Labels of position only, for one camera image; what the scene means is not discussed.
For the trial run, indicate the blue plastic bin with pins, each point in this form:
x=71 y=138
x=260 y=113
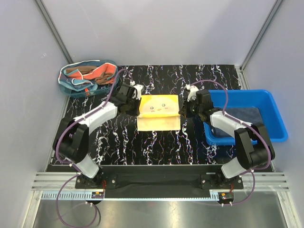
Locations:
x=261 y=99

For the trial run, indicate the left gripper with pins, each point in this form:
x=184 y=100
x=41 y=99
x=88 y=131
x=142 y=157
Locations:
x=136 y=112

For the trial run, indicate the yellow towel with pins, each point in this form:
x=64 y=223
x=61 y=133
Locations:
x=159 y=113

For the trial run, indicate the dark blue towel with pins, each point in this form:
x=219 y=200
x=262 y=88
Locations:
x=248 y=114

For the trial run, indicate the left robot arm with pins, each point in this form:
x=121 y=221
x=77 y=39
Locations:
x=71 y=142

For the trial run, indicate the slotted cable duct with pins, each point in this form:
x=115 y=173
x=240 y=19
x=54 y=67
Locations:
x=203 y=195

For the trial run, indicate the black marbled table mat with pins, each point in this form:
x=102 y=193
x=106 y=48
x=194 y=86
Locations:
x=118 y=141

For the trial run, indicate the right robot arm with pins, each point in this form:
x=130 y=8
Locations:
x=254 y=150

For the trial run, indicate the brown towel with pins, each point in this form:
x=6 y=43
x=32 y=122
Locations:
x=106 y=79

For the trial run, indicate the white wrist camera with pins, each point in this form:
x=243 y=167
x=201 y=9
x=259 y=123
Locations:
x=191 y=89
x=138 y=89

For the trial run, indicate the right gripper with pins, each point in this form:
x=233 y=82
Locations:
x=184 y=109

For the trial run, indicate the aluminium frame rail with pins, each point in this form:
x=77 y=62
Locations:
x=264 y=181

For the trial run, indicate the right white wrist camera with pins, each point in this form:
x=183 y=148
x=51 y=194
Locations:
x=191 y=89

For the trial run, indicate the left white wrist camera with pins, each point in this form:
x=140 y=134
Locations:
x=138 y=89

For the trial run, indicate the orange towel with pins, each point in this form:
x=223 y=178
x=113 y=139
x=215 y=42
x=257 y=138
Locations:
x=91 y=72

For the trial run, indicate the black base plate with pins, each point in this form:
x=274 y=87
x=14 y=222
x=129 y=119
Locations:
x=166 y=169

